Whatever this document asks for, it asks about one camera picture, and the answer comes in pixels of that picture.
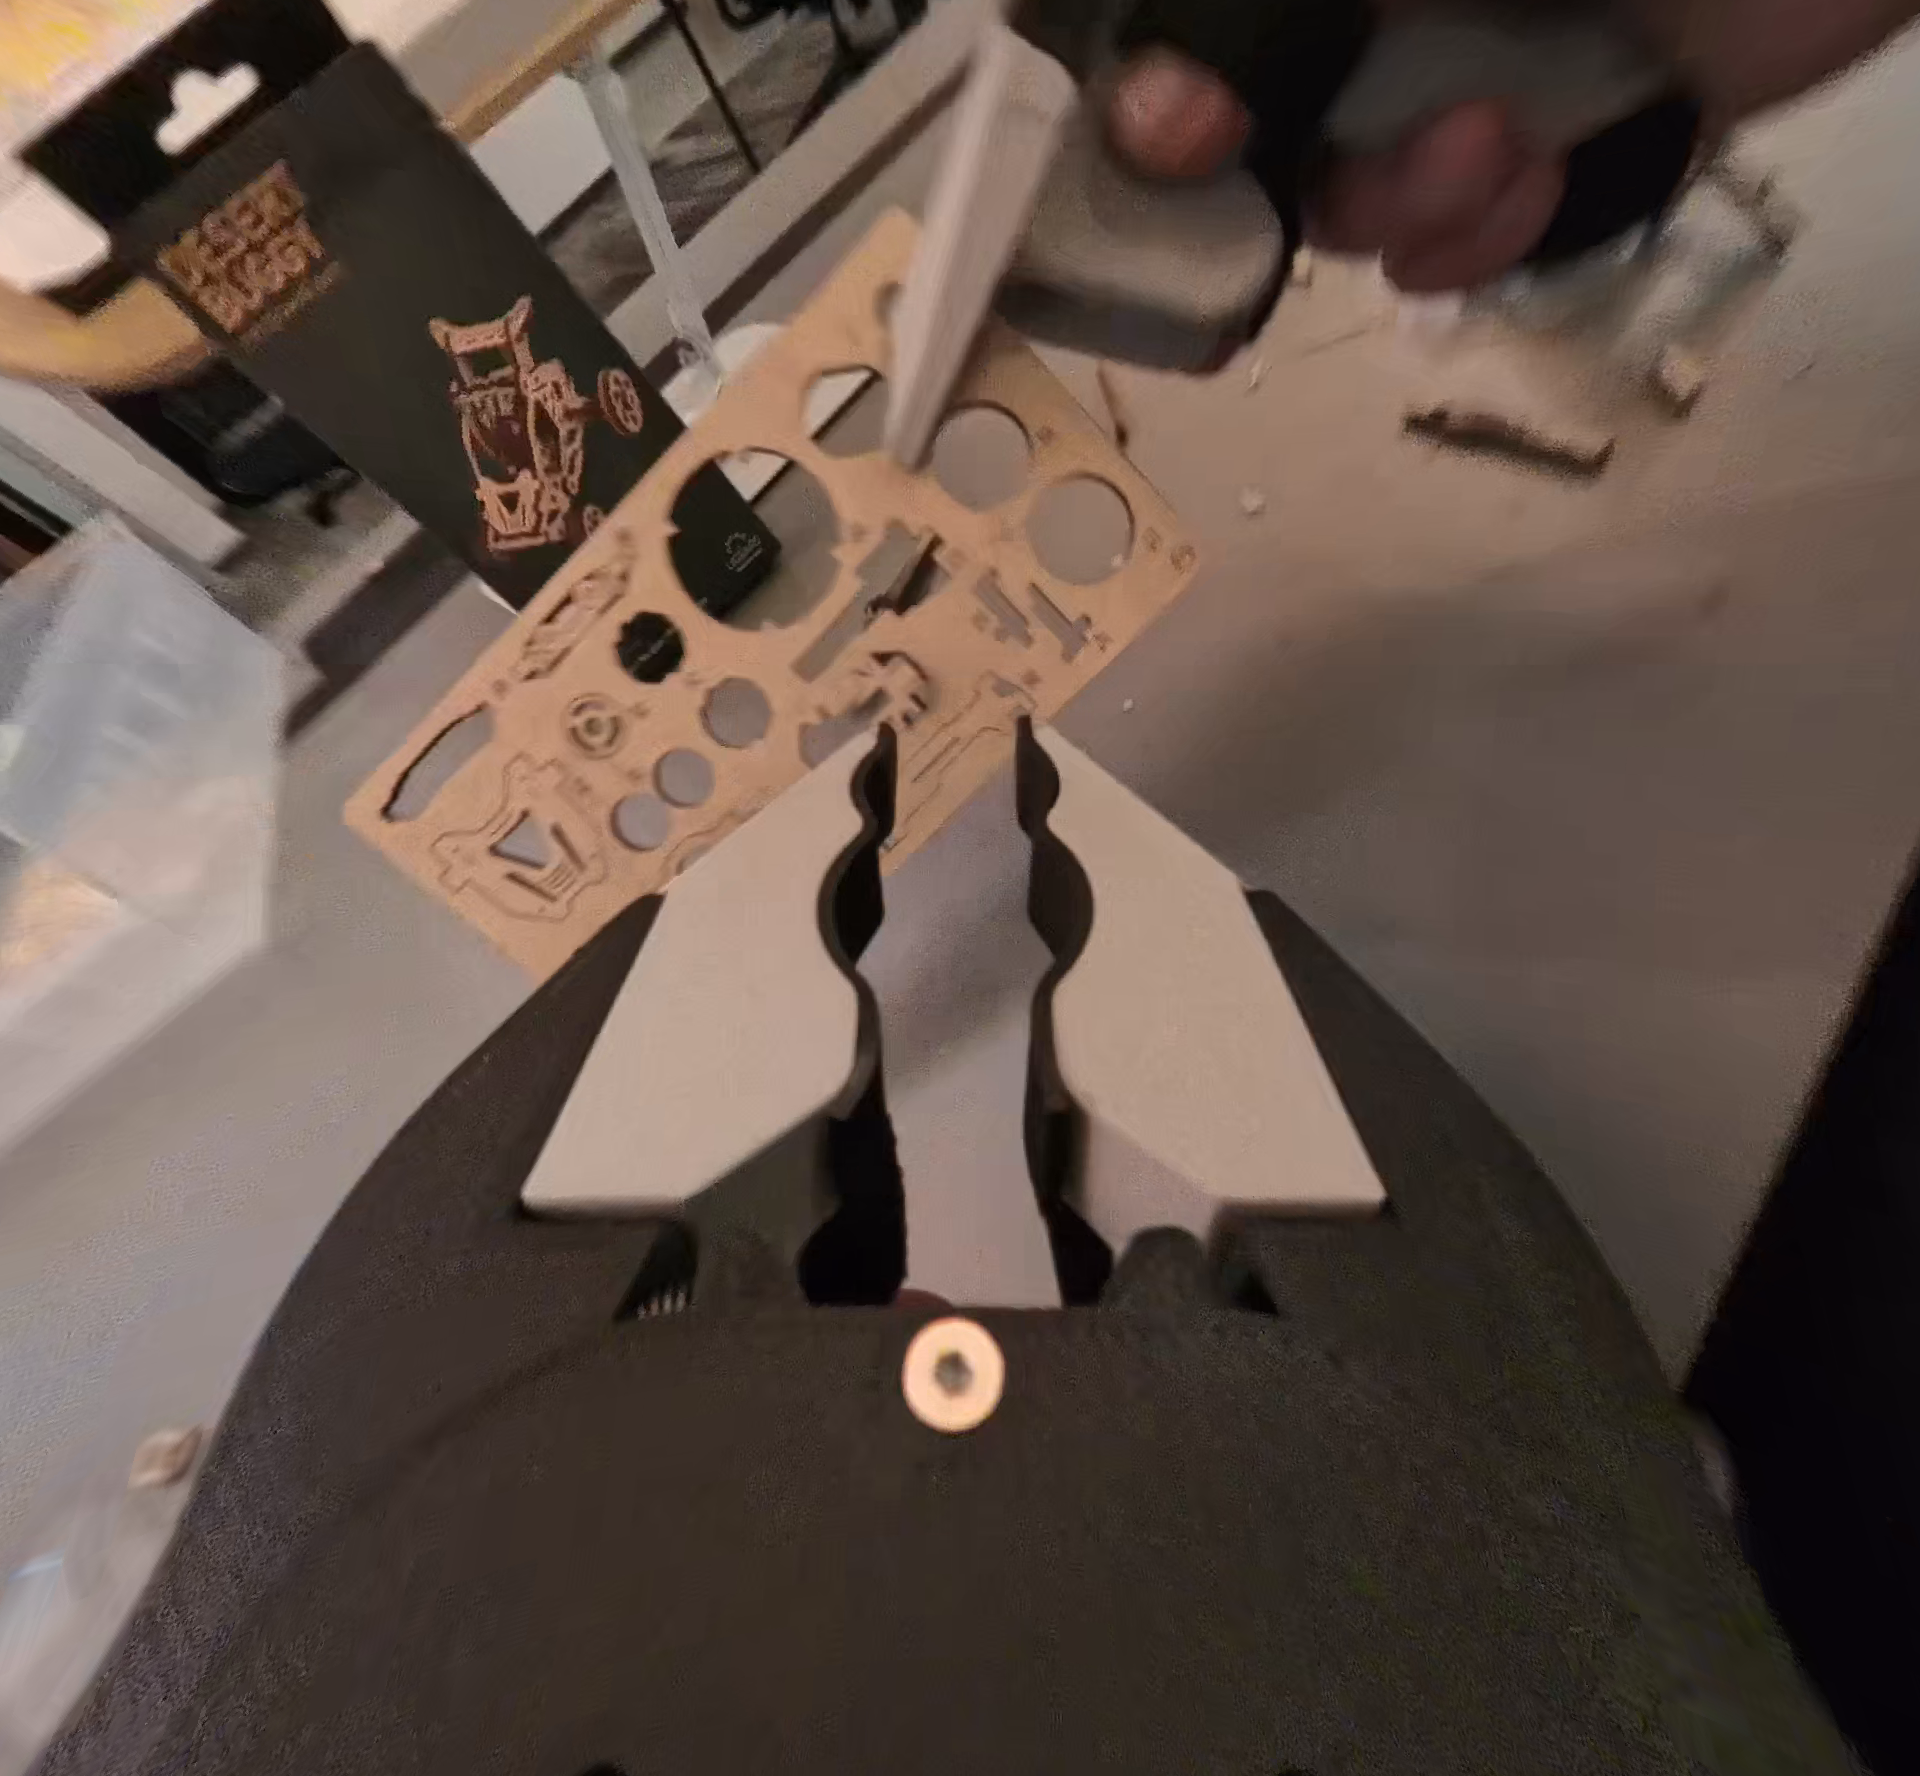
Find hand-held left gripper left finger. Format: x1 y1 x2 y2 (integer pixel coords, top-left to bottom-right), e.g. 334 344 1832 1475
520 716 917 1306

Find clear plastic bin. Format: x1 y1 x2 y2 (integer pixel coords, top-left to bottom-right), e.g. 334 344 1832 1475
0 514 288 1155

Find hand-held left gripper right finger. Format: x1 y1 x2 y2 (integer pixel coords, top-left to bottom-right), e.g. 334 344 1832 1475
1010 714 1388 1306

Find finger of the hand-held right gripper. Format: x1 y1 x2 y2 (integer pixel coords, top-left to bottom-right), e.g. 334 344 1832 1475
879 0 1073 472

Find rounded wooden board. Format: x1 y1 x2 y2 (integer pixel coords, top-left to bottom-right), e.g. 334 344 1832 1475
0 0 714 388

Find wooden parts sheet round holes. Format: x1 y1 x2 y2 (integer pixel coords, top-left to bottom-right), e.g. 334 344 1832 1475
337 204 1202 980

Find short wooden strip scrap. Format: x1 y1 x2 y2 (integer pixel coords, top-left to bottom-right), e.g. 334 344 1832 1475
1403 399 1623 481

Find dark model kit box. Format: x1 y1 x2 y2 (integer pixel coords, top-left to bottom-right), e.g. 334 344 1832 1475
20 0 787 622

